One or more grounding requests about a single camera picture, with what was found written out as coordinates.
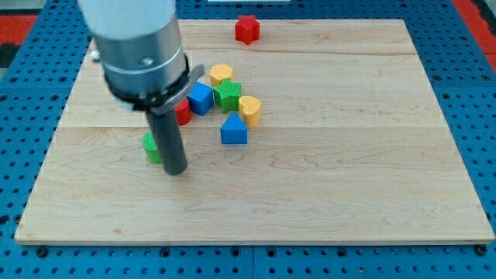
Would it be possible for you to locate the green cylinder block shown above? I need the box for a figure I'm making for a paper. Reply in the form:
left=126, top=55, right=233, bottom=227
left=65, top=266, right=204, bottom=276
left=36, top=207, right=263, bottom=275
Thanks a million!
left=141, top=132, right=161, bottom=164

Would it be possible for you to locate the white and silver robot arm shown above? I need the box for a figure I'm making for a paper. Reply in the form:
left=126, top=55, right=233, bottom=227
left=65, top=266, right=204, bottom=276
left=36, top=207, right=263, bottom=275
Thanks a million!
left=77, top=0, right=189, bottom=100

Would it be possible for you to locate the green star block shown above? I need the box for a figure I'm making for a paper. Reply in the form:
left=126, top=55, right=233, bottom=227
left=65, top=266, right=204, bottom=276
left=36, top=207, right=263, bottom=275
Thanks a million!
left=213, top=79, right=242, bottom=113

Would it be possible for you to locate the red star block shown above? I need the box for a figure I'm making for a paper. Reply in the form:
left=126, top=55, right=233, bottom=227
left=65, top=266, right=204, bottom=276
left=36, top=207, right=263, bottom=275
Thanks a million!
left=235, top=15, right=260, bottom=45

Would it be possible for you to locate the blue triangle block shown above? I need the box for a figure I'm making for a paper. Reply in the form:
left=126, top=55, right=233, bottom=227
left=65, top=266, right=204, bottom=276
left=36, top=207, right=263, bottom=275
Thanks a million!
left=220, top=112, right=248, bottom=144

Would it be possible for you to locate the yellow heart block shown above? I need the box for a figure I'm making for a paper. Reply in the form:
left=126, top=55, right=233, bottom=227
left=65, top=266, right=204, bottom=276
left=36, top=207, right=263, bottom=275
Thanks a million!
left=238, top=96, right=262, bottom=129

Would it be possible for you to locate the wooden board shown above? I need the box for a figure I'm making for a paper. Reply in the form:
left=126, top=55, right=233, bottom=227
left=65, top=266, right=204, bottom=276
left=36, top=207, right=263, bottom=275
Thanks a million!
left=15, top=19, right=494, bottom=246

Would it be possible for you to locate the blue cube block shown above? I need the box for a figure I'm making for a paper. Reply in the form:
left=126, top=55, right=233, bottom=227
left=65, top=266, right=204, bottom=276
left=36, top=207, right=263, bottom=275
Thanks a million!
left=188, top=82, right=214, bottom=116

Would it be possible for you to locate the red cylinder block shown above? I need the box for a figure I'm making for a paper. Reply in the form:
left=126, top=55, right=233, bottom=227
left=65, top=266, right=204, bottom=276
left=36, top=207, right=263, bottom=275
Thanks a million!
left=174, top=98, right=192, bottom=126

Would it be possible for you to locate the yellow hexagon block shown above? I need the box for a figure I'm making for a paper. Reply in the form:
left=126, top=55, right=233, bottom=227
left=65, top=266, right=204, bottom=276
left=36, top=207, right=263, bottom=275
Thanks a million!
left=209, top=64, right=233, bottom=87

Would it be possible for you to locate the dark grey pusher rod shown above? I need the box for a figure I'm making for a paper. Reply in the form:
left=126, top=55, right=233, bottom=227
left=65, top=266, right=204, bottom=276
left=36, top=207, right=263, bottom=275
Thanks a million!
left=146, top=110, right=188, bottom=175

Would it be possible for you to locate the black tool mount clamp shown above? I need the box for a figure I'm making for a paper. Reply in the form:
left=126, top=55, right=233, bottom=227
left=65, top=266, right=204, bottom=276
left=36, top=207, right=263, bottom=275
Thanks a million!
left=105, top=57, right=205, bottom=115

